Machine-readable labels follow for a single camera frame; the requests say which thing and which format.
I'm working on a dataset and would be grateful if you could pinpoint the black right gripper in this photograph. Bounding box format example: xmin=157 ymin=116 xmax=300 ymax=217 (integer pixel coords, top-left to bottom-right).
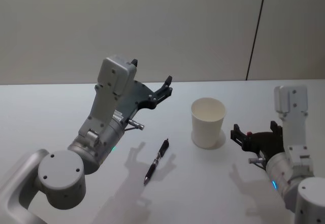
xmin=230 ymin=120 xmax=284 ymax=159

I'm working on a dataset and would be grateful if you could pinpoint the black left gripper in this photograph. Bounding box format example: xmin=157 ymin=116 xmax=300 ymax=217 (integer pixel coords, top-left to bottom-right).
xmin=117 ymin=58 xmax=174 ymax=123

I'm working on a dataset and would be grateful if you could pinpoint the white paper cup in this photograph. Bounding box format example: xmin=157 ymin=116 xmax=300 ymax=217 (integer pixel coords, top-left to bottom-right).
xmin=190 ymin=97 xmax=226 ymax=149

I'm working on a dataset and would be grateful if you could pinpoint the black ballpoint pen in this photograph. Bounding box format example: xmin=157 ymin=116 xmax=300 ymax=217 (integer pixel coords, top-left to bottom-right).
xmin=143 ymin=138 xmax=170 ymax=185

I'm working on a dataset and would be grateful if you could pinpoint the right gripper cable silver plug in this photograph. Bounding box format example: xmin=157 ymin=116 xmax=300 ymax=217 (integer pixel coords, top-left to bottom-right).
xmin=248 ymin=150 xmax=267 ymax=170

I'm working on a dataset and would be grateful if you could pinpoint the gripper cable silver plug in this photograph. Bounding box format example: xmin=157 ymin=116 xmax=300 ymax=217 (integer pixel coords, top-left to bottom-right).
xmin=248 ymin=150 xmax=267 ymax=170
xmin=123 ymin=119 xmax=145 ymax=133

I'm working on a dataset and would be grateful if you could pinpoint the left gripper cable silver plug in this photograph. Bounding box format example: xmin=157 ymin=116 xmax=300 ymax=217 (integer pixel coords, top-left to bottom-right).
xmin=123 ymin=119 xmax=145 ymax=133

